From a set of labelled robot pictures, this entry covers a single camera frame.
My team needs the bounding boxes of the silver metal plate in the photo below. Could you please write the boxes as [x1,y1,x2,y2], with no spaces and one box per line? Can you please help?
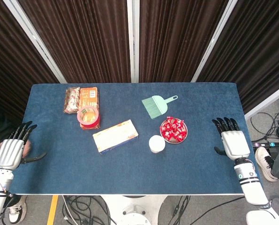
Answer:
[159,117,189,144]

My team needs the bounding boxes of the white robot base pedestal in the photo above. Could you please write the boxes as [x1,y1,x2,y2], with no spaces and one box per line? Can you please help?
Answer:
[101,195,168,225]

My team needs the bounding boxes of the bystander in dark clothes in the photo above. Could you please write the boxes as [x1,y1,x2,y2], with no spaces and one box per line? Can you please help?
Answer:
[0,93,22,146]

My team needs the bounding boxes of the white divider frame post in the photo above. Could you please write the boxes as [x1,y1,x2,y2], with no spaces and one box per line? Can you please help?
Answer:
[244,81,279,120]
[190,0,239,83]
[2,0,68,84]
[126,0,140,83]

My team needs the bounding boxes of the black numbered pedal strip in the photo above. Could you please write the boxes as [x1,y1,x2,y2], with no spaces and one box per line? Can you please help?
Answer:
[251,140,279,149]

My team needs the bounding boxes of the white paper cup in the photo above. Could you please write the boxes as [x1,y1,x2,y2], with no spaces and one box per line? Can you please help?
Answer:
[149,135,166,154]

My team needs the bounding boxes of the orange cardboard box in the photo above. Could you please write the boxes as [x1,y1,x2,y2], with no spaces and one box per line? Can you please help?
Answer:
[79,87,100,130]

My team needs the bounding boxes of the bystander bare hand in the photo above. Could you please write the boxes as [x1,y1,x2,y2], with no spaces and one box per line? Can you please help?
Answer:
[22,140,34,159]

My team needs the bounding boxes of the brown fabric divider panel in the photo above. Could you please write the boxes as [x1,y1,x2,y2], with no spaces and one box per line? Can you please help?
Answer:
[139,0,230,83]
[0,0,60,120]
[196,0,279,114]
[17,0,132,83]

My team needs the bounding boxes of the yellow floor tape strip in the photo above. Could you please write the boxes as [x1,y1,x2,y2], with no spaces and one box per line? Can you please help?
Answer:
[46,195,60,225]

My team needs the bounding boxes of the blue table cloth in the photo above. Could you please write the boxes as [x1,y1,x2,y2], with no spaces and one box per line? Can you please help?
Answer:
[9,82,259,195]

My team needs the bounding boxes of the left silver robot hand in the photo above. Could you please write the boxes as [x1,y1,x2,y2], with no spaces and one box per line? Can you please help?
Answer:
[0,121,47,170]

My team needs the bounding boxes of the black floor cable bundle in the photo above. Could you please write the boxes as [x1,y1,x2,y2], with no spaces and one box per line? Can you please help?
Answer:
[61,195,118,225]

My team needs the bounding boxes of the red tape roll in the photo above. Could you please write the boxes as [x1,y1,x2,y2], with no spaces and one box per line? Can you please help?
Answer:
[76,105,101,126]

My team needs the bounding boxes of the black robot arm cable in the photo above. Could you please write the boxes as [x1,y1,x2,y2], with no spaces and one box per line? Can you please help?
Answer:
[189,196,245,225]

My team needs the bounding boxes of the white sneaker black laces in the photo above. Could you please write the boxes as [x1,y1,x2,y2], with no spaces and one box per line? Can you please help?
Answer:
[255,146,279,182]

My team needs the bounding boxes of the beige red snack packet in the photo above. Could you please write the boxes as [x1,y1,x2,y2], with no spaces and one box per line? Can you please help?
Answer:
[63,86,81,115]

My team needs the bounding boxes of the white table frame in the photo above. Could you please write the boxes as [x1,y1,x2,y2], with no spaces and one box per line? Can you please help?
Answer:
[15,192,245,196]

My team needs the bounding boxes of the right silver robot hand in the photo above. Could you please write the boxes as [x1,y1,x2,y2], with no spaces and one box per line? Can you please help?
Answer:
[211,116,251,162]

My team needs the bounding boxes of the mint green hand brush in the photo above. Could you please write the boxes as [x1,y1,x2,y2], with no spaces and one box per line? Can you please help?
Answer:
[141,95,179,120]

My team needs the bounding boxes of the long yellow blue box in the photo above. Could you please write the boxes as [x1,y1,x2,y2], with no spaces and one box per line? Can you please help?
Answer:
[92,119,139,155]

